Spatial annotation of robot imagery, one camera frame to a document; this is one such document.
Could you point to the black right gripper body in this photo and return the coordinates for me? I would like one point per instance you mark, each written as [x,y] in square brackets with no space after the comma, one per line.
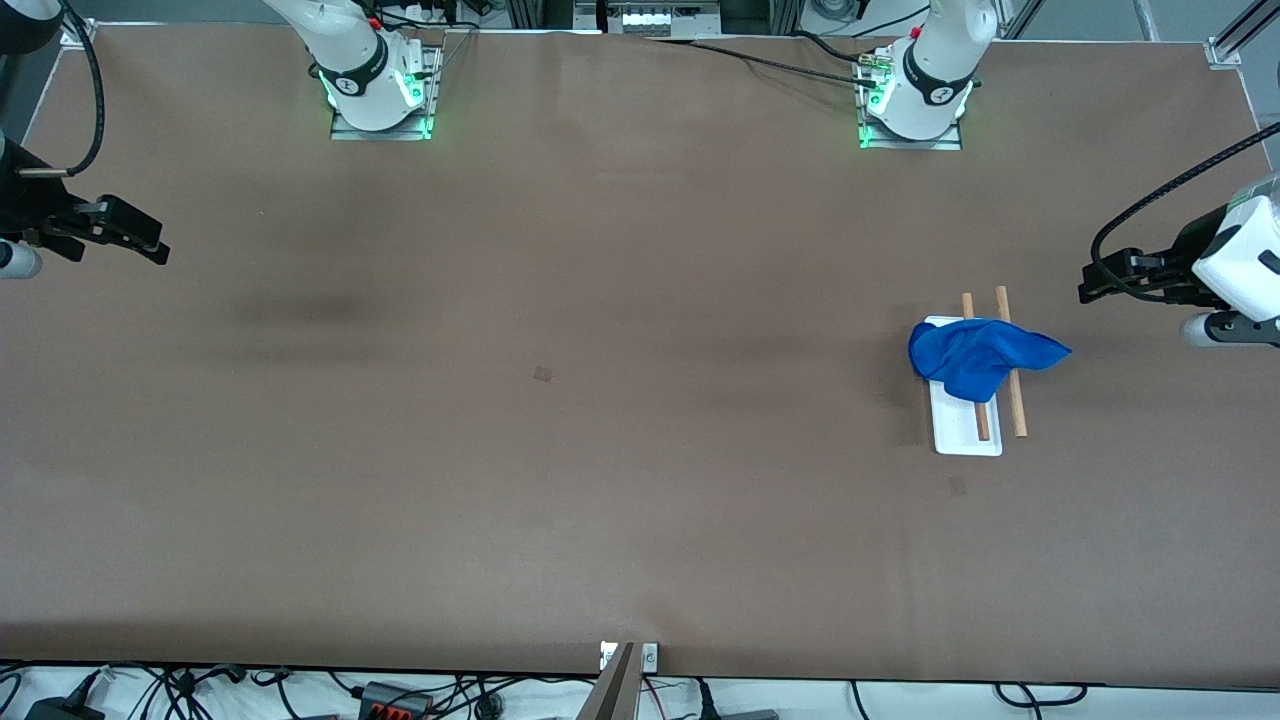
[22,205]

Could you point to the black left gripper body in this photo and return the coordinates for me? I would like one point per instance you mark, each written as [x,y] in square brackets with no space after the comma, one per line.
[1186,252]

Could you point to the blue microfibre towel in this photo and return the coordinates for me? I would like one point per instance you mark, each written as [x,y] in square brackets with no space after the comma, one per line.
[970,355]

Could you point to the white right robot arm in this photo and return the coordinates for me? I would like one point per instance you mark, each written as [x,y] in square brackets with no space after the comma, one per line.
[360,70]

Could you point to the white rack with wooden bars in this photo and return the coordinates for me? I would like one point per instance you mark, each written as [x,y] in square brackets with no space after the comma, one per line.
[960,430]

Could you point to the aluminium diagonal profile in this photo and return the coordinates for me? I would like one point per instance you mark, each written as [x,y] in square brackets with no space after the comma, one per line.
[1250,25]

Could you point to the black power adapter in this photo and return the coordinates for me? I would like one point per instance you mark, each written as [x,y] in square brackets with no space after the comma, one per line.
[60,711]

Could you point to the black orange power strip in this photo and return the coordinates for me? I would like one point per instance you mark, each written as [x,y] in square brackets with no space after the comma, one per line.
[395,705]

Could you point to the white socket strip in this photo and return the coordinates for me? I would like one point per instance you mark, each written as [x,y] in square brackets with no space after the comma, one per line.
[650,18]

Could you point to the metal table corner bracket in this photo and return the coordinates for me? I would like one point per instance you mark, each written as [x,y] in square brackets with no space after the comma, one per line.
[1222,52]
[80,35]

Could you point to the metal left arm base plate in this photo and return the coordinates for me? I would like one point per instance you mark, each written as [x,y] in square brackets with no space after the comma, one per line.
[875,143]

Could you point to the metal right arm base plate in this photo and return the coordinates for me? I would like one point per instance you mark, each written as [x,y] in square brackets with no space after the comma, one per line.
[432,90]

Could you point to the aluminium frame behind table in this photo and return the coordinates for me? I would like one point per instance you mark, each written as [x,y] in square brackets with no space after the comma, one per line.
[525,12]

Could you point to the white metal table edge bracket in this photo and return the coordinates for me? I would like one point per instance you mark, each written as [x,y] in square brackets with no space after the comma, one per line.
[650,657]

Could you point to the grey camera post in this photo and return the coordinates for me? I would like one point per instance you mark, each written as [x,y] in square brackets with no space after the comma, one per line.
[612,695]

